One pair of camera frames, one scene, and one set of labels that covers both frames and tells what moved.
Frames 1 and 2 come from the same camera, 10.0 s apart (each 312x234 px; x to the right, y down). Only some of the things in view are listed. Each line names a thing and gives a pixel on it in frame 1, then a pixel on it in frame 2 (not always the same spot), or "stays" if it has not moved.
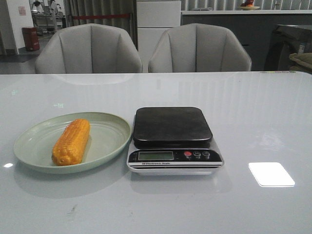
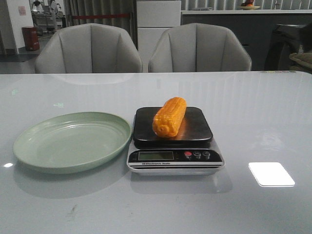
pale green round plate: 108,136 stays
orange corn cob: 69,148 to 168,118
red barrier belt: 100,16 stays
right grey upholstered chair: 199,47 stays
